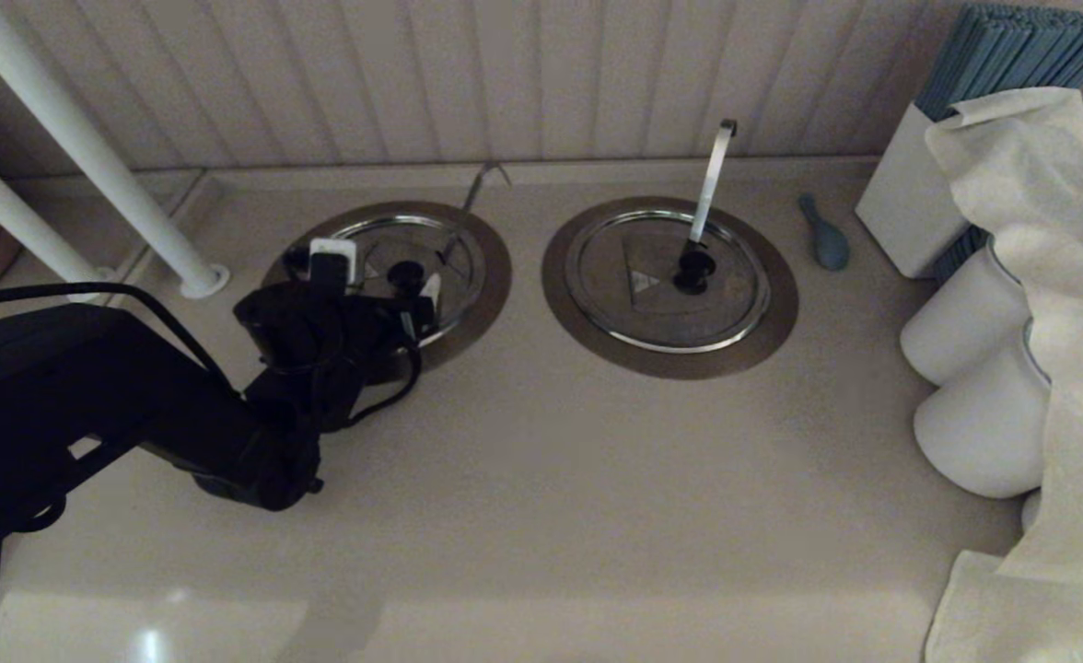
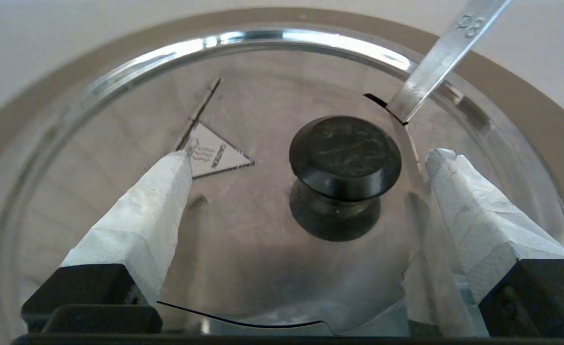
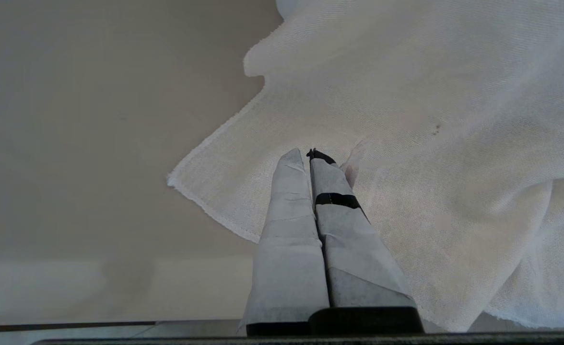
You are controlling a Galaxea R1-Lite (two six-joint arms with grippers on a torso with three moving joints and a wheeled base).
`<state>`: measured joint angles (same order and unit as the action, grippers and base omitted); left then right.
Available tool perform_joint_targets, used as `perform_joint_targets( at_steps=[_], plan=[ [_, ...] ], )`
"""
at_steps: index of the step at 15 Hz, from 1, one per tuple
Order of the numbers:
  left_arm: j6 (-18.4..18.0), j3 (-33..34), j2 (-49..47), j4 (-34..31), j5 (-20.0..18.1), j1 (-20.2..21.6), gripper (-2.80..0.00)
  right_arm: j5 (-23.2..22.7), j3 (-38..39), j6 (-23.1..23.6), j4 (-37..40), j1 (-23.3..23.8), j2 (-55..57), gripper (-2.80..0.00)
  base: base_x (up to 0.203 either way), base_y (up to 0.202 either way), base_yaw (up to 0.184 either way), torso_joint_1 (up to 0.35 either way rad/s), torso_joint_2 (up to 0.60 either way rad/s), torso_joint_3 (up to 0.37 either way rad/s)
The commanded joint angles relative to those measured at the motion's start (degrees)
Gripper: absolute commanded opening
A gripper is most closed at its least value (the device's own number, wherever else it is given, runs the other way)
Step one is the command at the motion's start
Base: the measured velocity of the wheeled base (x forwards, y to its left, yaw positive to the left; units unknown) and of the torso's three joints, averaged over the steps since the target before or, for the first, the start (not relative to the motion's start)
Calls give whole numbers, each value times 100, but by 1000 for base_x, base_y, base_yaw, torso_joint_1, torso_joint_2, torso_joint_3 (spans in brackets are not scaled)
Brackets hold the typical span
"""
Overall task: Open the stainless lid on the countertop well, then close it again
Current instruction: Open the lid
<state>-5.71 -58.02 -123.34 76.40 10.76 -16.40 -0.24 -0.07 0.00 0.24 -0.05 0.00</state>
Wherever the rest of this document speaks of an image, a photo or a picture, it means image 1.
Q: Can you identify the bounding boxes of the steel hinged lid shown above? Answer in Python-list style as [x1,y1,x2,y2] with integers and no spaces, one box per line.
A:
[565,210,771,354]
[288,216,487,349]

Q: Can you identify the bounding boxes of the steel hinged lid, glossy knob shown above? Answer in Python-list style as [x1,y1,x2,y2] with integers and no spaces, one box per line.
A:
[565,210,771,354]

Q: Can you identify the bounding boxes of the small blue plastic spoon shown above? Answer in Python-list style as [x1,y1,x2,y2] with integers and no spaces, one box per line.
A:
[798,192,850,273]

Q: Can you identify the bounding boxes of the long white support pole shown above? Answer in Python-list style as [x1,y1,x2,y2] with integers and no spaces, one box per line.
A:
[0,0,231,300]

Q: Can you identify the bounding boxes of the short white support pole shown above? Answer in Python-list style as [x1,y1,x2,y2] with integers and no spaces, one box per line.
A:
[0,134,114,304]

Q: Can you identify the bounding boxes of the white square holder box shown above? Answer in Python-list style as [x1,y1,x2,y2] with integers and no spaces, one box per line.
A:
[855,101,971,280]

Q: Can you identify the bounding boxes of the white cup stack, blue rim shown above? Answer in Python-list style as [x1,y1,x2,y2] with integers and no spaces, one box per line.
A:
[901,241,1031,386]
[913,355,1051,500]

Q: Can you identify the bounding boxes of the blue ribbed pack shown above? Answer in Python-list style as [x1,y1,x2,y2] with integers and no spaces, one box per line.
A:
[930,226,992,285]

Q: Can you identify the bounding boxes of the white woven cloth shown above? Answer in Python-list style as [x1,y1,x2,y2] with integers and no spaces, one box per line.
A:
[924,87,1083,663]

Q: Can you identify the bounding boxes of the brown steel well ring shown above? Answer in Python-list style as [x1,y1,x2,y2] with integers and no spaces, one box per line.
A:
[261,201,513,374]
[541,196,798,380]

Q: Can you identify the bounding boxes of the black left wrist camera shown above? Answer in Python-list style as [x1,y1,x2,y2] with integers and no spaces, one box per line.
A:
[233,276,344,369]

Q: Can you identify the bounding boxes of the right metal ladle handle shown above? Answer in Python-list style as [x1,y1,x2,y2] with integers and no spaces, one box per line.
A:
[686,118,739,251]

